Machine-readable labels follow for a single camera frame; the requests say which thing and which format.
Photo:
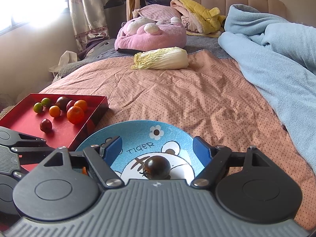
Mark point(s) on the blue tiger bowl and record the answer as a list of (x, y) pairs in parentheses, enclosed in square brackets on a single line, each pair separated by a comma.
[(143, 139)]

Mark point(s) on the white tote bag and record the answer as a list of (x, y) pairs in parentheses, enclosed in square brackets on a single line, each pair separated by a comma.
[(66, 58)]

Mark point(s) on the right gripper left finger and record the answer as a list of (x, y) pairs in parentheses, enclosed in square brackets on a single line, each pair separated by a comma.
[(97, 159)]

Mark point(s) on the yellow-orange kumquat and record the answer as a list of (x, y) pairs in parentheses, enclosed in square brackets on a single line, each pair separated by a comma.
[(54, 111)]

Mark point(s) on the dark red plum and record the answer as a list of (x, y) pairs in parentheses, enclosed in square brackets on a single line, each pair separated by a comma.
[(46, 125)]

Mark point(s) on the small orange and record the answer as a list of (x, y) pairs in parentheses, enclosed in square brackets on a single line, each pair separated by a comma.
[(81, 104)]

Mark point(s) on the green fruit back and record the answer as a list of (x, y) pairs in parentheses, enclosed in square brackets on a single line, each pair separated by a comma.
[(46, 102)]

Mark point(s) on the pink plush toy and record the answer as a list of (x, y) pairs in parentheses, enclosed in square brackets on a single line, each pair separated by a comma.
[(152, 27)]

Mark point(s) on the large orange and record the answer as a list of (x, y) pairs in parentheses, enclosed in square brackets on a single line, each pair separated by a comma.
[(75, 115)]

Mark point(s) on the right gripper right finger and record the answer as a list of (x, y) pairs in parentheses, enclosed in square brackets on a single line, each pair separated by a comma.
[(217, 160)]

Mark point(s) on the floral curtain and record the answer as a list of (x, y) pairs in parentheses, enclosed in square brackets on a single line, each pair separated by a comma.
[(88, 20)]

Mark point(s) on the dark brown tomato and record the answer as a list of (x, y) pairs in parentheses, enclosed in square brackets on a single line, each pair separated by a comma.
[(62, 102)]

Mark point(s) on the grey shark plush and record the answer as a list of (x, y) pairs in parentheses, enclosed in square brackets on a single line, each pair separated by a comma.
[(98, 51)]

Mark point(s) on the green fruit front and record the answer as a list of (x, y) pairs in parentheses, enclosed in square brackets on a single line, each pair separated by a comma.
[(38, 107)]

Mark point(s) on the red plum with stem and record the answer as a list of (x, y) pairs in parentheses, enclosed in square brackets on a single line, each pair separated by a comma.
[(70, 104)]

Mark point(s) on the green fruit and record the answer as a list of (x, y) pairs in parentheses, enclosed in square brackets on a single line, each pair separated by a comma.
[(46, 102), (38, 107)]

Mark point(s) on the yellow plush blanket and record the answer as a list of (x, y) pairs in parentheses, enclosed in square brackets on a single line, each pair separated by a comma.
[(199, 20)]

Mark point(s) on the light blue blanket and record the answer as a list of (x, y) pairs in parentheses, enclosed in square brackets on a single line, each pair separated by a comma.
[(278, 58)]

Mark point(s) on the red tray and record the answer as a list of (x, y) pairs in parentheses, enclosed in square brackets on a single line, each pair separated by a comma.
[(56, 131)]

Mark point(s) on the napa cabbage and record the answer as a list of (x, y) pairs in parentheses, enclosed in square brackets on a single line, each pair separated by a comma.
[(174, 58)]

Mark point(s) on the pink dotted bedspread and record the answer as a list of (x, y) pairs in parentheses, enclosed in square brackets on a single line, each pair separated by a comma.
[(209, 98)]

